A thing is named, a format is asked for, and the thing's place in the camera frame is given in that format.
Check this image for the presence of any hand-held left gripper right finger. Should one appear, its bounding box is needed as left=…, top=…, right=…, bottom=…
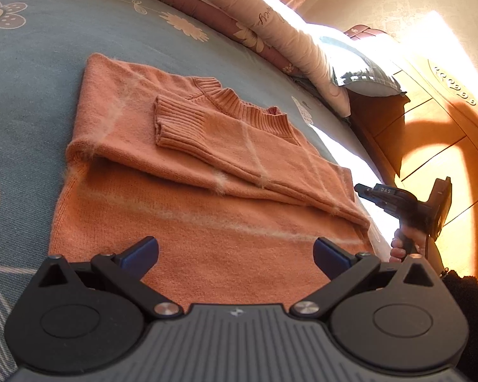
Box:
left=290, top=237, right=439, bottom=321

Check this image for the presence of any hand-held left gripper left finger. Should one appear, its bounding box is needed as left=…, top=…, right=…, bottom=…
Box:
left=38, top=236, right=183, bottom=321

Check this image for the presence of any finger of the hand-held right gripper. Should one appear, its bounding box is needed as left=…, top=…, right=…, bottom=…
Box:
left=354, top=183, right=379, bottom=204

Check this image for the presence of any orange knit sweater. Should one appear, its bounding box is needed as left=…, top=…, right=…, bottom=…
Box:
left=48, top=53, right=377, bottom=315

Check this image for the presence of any person's right hand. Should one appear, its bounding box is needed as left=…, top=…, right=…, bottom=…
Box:
left=389, top=233, right=444, bottom=272

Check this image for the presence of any wooden headboard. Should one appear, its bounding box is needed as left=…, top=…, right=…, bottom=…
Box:
left=343, top=24, right=478, bottom=283

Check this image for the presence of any grey-blue pillow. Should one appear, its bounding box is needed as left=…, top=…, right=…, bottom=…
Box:
left=319, top=36, right=409, bottom=98

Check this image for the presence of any pink floral quilt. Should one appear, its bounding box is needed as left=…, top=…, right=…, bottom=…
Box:
left=74, top=0, right=351, bottom=118

